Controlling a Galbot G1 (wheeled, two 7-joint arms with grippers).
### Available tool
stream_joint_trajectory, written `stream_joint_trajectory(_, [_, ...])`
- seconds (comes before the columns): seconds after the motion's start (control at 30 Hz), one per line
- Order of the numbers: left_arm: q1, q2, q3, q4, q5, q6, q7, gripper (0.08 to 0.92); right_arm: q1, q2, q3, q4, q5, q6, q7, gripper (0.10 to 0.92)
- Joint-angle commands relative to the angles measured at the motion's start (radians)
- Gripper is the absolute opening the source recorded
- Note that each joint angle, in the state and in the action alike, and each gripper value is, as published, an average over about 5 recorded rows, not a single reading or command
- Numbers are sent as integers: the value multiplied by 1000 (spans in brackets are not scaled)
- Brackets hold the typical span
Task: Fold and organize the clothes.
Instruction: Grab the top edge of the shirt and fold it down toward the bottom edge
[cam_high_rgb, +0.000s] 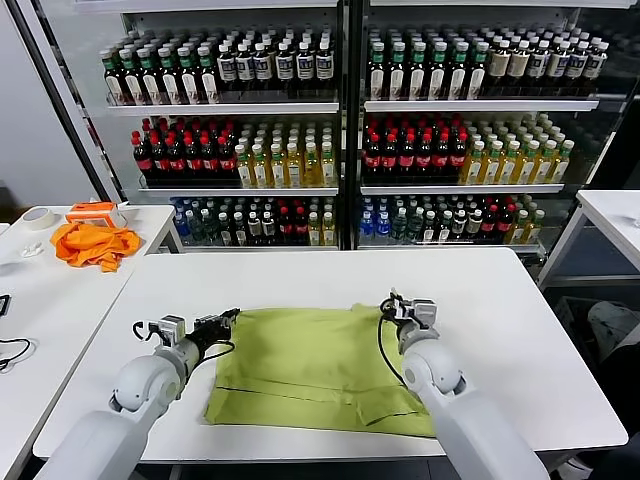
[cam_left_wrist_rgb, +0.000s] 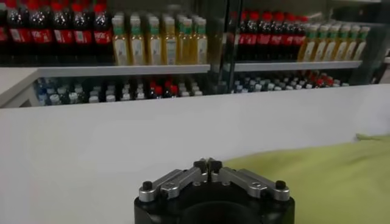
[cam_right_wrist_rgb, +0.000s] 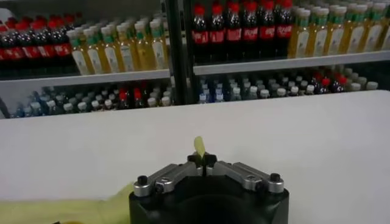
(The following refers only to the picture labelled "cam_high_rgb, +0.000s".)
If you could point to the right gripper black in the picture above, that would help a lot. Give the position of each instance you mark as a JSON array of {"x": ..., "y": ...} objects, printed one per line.
[{"x": 397, "y": 315}]

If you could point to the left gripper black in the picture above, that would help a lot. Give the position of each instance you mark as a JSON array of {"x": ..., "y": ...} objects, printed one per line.
[{"x": 207, "y": 334}]

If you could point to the light green polo shirt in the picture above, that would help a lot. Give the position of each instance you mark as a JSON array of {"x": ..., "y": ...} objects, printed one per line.
[{"x": 310, "y": 360}]

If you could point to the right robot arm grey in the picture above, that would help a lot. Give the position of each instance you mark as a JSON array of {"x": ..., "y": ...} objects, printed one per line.
[{"x": 440, "y": 370}]

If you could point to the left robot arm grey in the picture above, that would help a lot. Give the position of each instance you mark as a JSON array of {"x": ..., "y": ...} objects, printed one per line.
[{"x": 140, "y": 385}]

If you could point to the blue water bottle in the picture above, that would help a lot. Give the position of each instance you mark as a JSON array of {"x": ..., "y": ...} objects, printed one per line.
[
  {"x": 181, "y": 226},
  {"x": 383, "y": 229},
  {"x": 367, "y": 229}
]

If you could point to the clear green bottle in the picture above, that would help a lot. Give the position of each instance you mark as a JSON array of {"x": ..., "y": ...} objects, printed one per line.
[
  {"x": 209, "y": 228},
  {"x": 196, "y": 227},
  {"x": 399, "y": 227},
  {"x": 415, "y": 227}
]

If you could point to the dark bottle white cap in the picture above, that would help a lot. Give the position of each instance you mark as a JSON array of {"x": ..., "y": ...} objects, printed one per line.
[
  {"x": 225, "y": 230},
  {"x": 240, "y": 230}
]

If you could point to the small yellow drink bottle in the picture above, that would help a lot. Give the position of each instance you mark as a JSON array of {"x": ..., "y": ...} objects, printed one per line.
[
  {"x": 521, "y": 228},
  {"x": 536, "y": 226},
  {"x": 328, "y": 230},
  {"x": 314, "y": 231}
]

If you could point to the dark bottle white label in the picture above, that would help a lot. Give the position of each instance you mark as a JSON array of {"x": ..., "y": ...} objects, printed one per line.
[
  {"x": 268, "y": 226},
  {"x": 254, "y": 226},
  {"x": 474, "y": 223},
  {"x": 459, "y": 224}
]

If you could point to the small cola bottle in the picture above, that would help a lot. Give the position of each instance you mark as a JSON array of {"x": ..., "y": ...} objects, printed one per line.
[
  {"x": 300, "y": 224},
  {"x": 285, "y": 224},
  {"x": 506, "y": 220},
  {"x": 491, "y": 221}
]

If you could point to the crumpled orange cloth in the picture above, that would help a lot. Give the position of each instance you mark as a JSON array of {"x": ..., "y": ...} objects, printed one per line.
[{"x": 94, "y": 245}]

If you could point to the yellow drink bottle white cap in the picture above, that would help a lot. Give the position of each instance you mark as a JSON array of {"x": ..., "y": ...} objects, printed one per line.
[
  {"x": 328, "y": 168},
  {"x": 278, "y": 169},
  {"x": 244, "y": 170},
  {"x": 312, "y": 168},
  {"x": 260, "y": 170},
  {"x": 295, "y": 169}
]

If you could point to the glass drinks cabinet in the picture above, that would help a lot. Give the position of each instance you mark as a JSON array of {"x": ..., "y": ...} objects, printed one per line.
[
  {"x": 357, "y": 150},
  {"x": 344, "y": 150}
]

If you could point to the orange and white box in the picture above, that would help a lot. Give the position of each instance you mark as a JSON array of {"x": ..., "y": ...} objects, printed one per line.
[{"x": 86, "y": 216}]

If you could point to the white side table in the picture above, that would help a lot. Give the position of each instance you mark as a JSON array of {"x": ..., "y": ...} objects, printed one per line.
[
  {"x": 50, "y": 300},
  {"x": 610, "y": 210}
]

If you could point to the black crate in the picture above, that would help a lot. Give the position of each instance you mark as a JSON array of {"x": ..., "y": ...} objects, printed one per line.
[{"x": 570, "y": 315}]

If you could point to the small white plastic object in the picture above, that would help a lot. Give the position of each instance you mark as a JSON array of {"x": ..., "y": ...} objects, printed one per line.
[{"x": 30, "y": 249}]

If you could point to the white tape roll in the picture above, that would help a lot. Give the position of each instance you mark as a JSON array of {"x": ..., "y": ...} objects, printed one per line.
[{"x": 38, "y": 225}]

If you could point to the black phone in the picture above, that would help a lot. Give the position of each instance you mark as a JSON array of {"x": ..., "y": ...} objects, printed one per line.
[{"x": 4, "y": 305}]

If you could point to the grey fabric bundle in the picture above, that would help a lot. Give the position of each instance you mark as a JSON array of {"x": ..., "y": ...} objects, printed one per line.
[{"x": 610, "y": 322}]

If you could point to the dark bottle green cap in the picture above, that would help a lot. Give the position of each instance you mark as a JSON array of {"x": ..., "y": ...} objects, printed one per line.
[
  {"x": 207, "y": 77},
  {"x": 397, "y": 75},
  {"x": 458, "y": 75},
  {"x": 168, "y": 78},
  {"x": 130, "y": 79},
  {"x": 377, "y": 75},
  {"x": 113, "y": 80},
  {"x": 149, "y": 79},
  {"x": 418, "y": 75},
  {"x": 477, "y": 74},
  {"x": 188, "y": 77},
  {"x": 438, "y": 75}
]

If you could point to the dark bottle blue label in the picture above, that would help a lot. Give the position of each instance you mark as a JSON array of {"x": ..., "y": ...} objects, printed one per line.
[
  {"x": 576, "y": 65},
  {"x": 284, "y": 68},
  {"x": 595, "y": 65},
  {"x": 305, "y": 67},
  {"x": 244, "y": 69},
  {"x": 262, "y": 68},
  {"x": 226, "y": 70},
  {"x": 537, "y": 65},
  {"x": 324, "y": 67},
  {"x": 557, "y": 65}
]

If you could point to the dark bottle tan label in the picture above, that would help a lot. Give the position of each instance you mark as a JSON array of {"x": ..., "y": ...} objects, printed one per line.
[
  {"x": 499, "y": 65},
  {"x": 519, "y": 65}
]

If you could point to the open glass cabinet door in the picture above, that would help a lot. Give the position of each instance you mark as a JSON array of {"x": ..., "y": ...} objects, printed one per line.
[{"x": 620, "y": 125}]

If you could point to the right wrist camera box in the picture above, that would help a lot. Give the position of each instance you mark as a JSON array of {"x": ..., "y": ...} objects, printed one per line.
[{"x": 425, "y": 312}]

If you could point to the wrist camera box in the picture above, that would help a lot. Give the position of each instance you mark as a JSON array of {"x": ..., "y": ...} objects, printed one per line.
[
  {"x": 172, "y": 330},
  {"x": 425, "y": 312}
]

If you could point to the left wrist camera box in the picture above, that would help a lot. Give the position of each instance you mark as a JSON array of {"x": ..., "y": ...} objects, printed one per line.
[{"x": 172, "y": 330}]

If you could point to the black door frame bar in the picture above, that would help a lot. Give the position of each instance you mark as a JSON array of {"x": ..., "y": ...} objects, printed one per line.
[{"x": 64, "y": 100}]

